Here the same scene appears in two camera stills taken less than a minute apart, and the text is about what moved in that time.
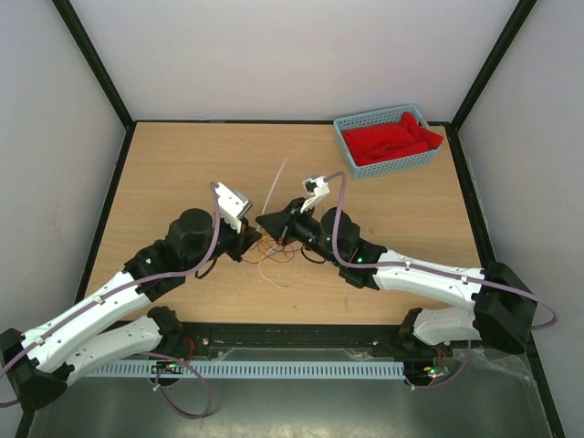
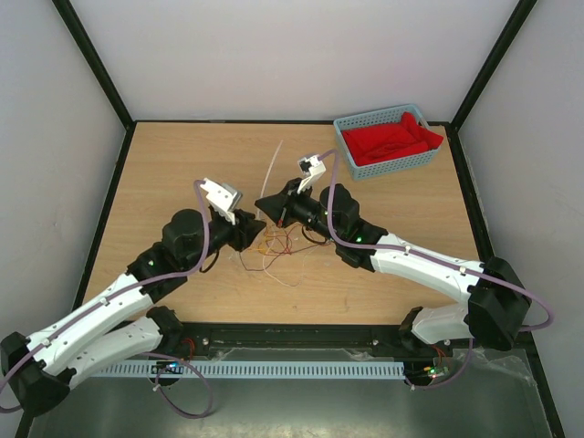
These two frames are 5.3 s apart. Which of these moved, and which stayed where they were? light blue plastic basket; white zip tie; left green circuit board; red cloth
Moved: white zip tie
Stayed: light blue plastic basket; red cloth; left green circuit board
